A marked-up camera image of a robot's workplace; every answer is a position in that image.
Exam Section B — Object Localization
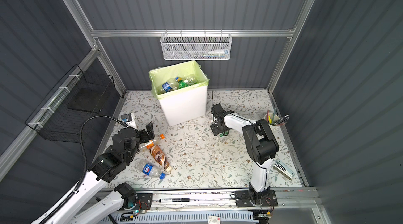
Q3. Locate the white wire mesh basket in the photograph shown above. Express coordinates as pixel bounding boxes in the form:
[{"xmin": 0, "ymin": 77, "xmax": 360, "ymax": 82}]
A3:
[{"xmin": 160, "ymin": 33, "xmax": 233, "ymax": 61}]

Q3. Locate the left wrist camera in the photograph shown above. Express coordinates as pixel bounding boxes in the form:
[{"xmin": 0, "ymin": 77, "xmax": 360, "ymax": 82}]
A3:
[{"xmin": 121, "ymin": 113, "xmax": 136, "ymax": 129}]

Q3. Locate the Pepsi bottle front left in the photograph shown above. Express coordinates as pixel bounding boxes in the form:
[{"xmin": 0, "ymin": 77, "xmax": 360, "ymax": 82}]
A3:
[{"xmin": 137, "ymin": 159, "xmax": 166, "ymax": 180}]

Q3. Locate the white pen cup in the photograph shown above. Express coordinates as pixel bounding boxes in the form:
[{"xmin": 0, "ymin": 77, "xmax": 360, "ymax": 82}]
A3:
[{"xmin": 264, "ymin": 110, "xmax": 289, "ymax": 126}]

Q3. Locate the black marker on rail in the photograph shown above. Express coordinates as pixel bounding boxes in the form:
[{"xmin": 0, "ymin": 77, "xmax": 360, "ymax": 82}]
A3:
[{"xmin": 159, "ymin": 198, "xmax": 190, "ymax": 203}]

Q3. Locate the brown tea bottle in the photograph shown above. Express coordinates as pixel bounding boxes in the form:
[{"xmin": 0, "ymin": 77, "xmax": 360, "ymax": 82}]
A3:
[{"xmin": 149, "ymin": 145, "xmax": 173, "ymax": 173}]

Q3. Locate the blue label water bottle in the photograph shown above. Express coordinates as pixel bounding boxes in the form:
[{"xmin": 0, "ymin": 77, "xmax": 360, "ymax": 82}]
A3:
[{"xmin": 157, "ymin": 78, "xmax": 179, "ymax": 94}]

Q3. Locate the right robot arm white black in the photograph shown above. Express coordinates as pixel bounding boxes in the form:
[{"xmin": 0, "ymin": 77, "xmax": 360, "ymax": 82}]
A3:
[{"xmin": 211, "ymin": 103, "xmax": 279, "ymax": 208}]

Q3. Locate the orange cap clear bottle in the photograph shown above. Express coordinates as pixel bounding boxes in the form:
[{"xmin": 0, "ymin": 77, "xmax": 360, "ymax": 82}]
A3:
[{"xmin": 140, "ymin": 134, "xmax": 165, "ymax": 150}]

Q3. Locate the tube in white basket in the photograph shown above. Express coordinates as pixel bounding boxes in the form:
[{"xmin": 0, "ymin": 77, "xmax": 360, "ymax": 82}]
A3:
[{"xmin": 208, "ymin": 49, "xmax": 230, "ymax": 57}]

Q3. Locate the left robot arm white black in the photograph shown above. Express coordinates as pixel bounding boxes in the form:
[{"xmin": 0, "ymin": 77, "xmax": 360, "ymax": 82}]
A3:
[{"xmin": 34, "ymin": 114, "xmax": 155, "ymax": 224}]

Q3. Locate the clear tall bottle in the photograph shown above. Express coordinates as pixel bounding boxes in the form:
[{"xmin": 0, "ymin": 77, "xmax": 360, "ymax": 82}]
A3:
[{"xmin": 184, "ymin": 74, "xmax": 198, "ymax": 86}]

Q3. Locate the green bin liner bag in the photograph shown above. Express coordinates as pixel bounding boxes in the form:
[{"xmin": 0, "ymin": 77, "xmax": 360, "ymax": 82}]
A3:
[{"xmin": 149, "ymin": 61, "xmax": 209, "ymax": 100}]

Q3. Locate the crushed green bottle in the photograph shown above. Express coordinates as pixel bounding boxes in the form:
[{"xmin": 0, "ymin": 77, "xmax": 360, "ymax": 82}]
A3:
[{"xmin": 175, "ymin": 77, "xmax": 188, "ymax": 89}]

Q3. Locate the white waste bin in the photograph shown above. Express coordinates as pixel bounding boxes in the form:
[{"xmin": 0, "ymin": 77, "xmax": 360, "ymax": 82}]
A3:
[{"xmin": 157, "ymin": 86, "xmax": 208, "ymax": 126}]

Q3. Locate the black wire basket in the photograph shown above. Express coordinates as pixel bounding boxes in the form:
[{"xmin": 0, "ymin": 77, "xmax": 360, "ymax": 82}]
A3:
[{"xmin": 25, "ymin": 65, "xmax": 115, "ymax": 143}]

